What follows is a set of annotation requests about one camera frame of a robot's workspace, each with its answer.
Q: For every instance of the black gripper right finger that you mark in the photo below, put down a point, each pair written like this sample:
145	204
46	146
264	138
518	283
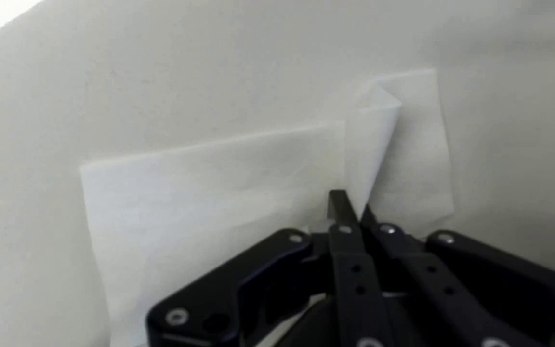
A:
463	291

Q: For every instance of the white paper napkin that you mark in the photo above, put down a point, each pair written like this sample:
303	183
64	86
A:
160	219

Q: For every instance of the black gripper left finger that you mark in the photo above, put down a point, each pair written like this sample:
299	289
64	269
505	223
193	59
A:
326	277

